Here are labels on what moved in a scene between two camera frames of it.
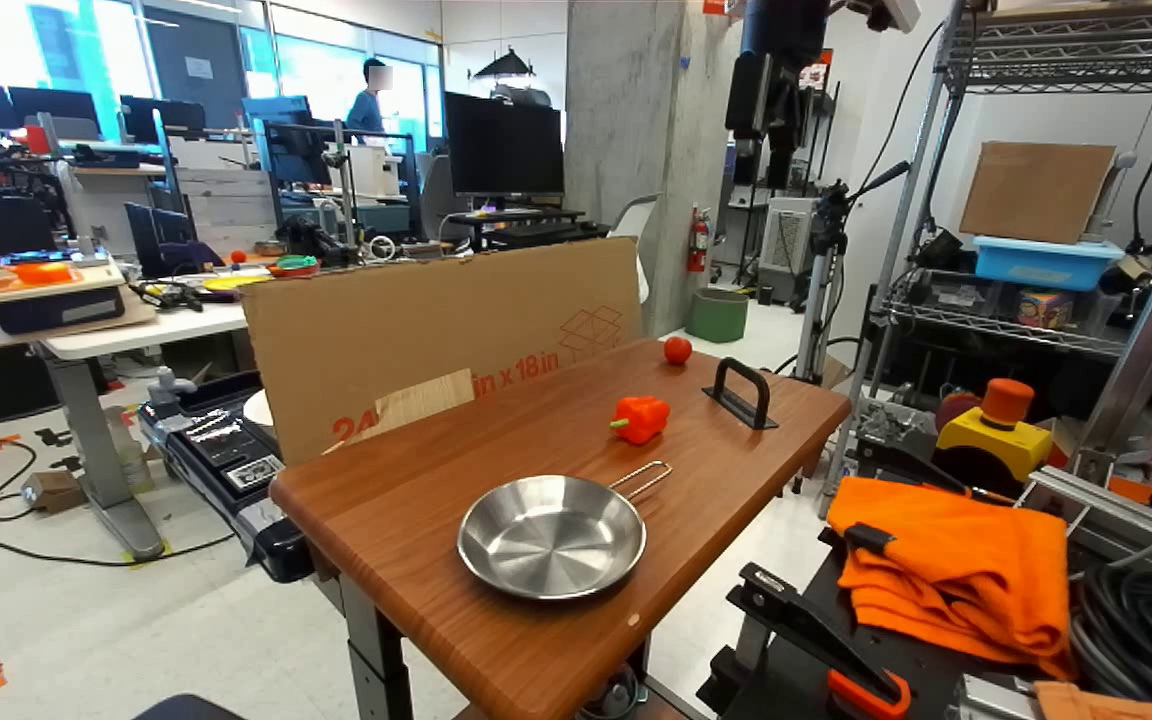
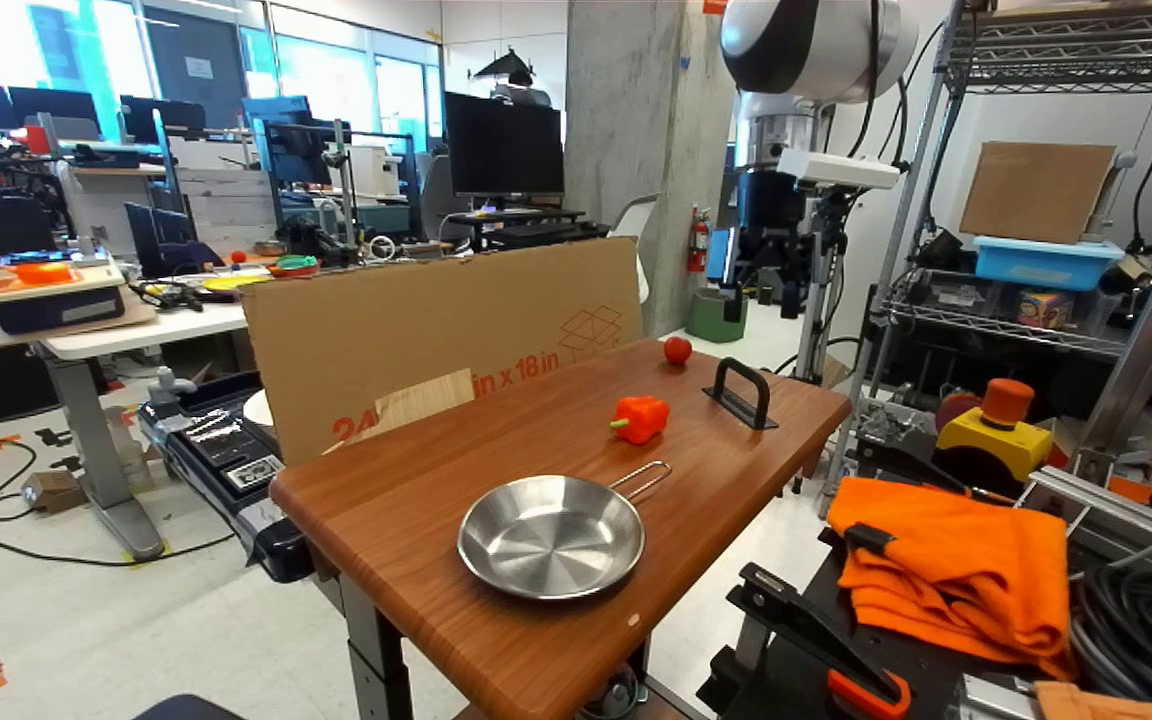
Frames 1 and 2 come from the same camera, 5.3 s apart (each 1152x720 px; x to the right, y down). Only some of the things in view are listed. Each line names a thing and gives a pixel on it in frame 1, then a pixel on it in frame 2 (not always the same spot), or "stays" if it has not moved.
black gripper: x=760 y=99 to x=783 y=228
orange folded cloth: x=963 y=571 stays
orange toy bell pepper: x=640 y=420 stays
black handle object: x=756 y=417 stays
